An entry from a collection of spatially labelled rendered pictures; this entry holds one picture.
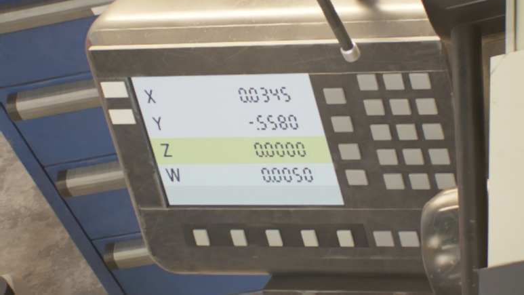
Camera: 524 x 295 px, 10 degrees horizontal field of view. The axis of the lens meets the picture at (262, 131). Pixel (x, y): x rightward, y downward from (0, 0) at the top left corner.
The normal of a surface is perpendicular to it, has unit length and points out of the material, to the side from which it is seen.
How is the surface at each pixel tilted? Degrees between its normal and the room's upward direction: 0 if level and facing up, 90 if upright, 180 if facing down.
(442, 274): 60
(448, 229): 20
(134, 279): 90
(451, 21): 86
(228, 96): 71
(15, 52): 90
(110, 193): 90
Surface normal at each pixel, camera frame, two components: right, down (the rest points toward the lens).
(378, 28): -0.44, -0.44
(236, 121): -0.40, 0.50
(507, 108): -0.36, -0.65
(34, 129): -0.11, 0.75
